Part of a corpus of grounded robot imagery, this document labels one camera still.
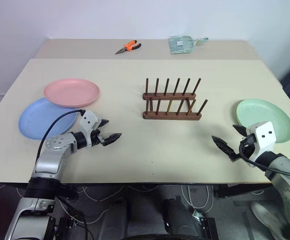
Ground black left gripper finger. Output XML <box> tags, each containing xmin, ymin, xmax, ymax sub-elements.
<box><xmin>102</xmin><ymin>132</ymin><xmax>123</xmax><ymax>147</ymax></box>
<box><xmin>98</xmin><ymin>119</ymin><xmax>110</xmax><ymax>131</ymax></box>

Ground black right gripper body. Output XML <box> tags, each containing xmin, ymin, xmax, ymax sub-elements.
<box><xmin>238</xmin><ymin>133</ymin><xmax>259</xmax><ymax>161</ymax></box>

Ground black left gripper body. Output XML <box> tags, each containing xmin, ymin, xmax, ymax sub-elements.
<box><xmin>86</xmin><ymin>129</ymin><xmax>106</xmax><ymax>149</ymax></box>

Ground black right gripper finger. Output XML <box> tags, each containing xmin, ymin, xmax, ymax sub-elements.
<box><xmin>211</xmin><ymin>135</ymin><xmax>241</xmax><ymax>163</ymax></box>
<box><xmin>232</xmin><ymin>123</ymin><xmax>248</xmax><ymax>138</ymax></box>

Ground brown wooden dish rack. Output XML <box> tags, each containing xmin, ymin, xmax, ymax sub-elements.
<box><xmin>142</xmin><ymin>77</ymin><xmax>208</xmax><ymax>121</ymax></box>

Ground green plastic plate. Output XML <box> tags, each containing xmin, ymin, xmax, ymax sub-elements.
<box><xmin>235</xmin><ymin>99</ymin><xmax>290</xmax><ymax>144</ymax></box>

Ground pink red plastic plate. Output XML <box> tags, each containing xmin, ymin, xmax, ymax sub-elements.
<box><xmin>44</xmin><ymin>78</ymin><xmax>101</xmax><ymax>109</ymax></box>

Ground blue plastic plate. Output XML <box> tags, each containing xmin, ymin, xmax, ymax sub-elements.
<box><xmin>18</xmin><ymin>97</ymin><xmax>78</xmax><ymax>140</ymax></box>

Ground grey shoe shaped object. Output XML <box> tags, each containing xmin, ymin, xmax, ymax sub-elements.
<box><xmin>250</xmin><ymin>201</ymin><xmax>285</xmax><ymax>240</ymax></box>

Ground dark rounded shape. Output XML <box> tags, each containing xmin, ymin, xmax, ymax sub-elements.
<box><xmin>159</xmin><ymin>197</ymin><xmax>218</xmax><ymax>240</ymax></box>
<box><xmin>99</xmin><ymin>197</ymin><xmax>133</xmax><ymax>240</ymax></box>

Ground clear green dustpan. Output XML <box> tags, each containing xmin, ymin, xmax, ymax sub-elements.
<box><xmin>168</xmin><ymin>34</ymin><xmax>209</xmax><ymax>55</ymax></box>

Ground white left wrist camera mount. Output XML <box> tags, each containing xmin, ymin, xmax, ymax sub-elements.
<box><xmin>79</xmin><ymin>109</ymin><xmax>102</xmax><ymax>141</ymax></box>

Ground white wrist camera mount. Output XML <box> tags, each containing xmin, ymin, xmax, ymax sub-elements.
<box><xmin>244</xmin><ymin>121</ymin><xmax>278</xmax><ymax>163</ymax></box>
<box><xmin>79</xmin><ymin>109</ymin><xmax>102</xmax><ymax>141</ymax></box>

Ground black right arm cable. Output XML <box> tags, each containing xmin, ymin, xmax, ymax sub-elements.
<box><xmin>238</xmin><ymin>139</ymin><xmax>290</xmax><ymax>180</ymax></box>

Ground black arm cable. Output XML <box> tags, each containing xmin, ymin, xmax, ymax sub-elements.
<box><xmin>34</xmin><ymin>109</ymin><xmax>85</xmax><ymax>173</ymax></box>
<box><xmin>238</xmin><ymin>139</ymin><xmax>290</xmax><ymax>180</ymax></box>

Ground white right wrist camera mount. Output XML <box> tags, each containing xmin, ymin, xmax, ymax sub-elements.
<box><xmin>244</xmin><ymin>121</ymin><xmax>278</xmax><ymax>163</ymax></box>

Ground black table frame bar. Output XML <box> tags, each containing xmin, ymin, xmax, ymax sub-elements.
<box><xmin>216</xmin><ymin>184</ymin><xmax>273</xmax><ymax>199</ymax></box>

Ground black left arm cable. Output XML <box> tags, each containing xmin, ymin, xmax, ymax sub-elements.
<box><xmin>34</xmin><ymin>109</ymin><xmax>85</xmax><ymax>173</ymax></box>

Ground white floor cable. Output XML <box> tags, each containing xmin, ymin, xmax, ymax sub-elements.
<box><xmin>74</xmin><ymin>185</ymin><xmax>126</xmax><ymax>224</ymax></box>
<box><xmin>181</xmin><ymin>184</ymin><xmax>213</xmax><ymax>214</ymax></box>

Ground black robot body cable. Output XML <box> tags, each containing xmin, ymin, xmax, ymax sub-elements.
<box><xmin>57</xmin><ymin>194</ymin><xmax>88</xmax><ymax>240</ymax></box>

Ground orange handled pliers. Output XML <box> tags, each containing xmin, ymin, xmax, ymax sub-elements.
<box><xmin>114</xmin><ymin>40</ymin><xmax>142</xmax><ymax>55</ymax></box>

